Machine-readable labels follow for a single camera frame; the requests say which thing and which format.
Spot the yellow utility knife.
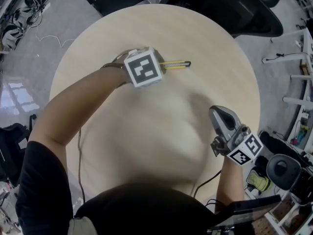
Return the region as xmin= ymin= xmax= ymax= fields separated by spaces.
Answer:
xmin=159 ymin=60 xmax=192 ymax=71

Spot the white floor cable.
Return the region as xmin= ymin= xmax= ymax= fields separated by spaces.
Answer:
xmin=35 ymin=24 xmax=77 ymax=48

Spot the black wrist strap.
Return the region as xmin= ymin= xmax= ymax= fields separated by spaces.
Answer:
xmin=100 ymin=62 xmax=128 ymax=88

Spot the black padded office chair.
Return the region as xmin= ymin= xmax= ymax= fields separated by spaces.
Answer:
xmin=168 ymin=0 xmax=284 ymax=38

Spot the white desk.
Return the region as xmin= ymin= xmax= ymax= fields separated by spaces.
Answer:
xmin=262 ymin=28 xmax=313 ymax=107

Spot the person's right forearm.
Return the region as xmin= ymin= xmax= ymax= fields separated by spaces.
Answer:
xmin=216 ymin=155 xmax=245 ymax=214

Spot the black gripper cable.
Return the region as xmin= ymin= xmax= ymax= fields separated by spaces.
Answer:
xmin=193 ymin=170 xmax=223 ymax=207

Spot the person's left forearm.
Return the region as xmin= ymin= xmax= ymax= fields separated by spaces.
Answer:
xmin=28 ymin=67 xmax=132 ymax=147

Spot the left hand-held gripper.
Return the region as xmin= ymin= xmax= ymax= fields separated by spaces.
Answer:
xmin=112 ymin=47 xmax=169 ymax=89

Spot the yellow-green bag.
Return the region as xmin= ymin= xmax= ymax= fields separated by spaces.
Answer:
xmin=246 ymin=169 xmax=274 ymax=193

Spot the white open rack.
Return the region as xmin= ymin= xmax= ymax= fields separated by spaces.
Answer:
xmin=265 ymin=101 xmax=313 ymax=235

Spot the black backpack with oval shell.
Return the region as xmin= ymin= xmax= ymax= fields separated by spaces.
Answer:
xmin=258 ymin=130 xmax=313 ymax=200

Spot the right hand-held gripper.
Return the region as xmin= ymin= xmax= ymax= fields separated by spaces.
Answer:
xmin=209 ymin=105 xmax=265 ymax=167

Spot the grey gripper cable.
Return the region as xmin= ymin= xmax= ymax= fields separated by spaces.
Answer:
xmin=77 ymin=127 xmax=87 ymax=204

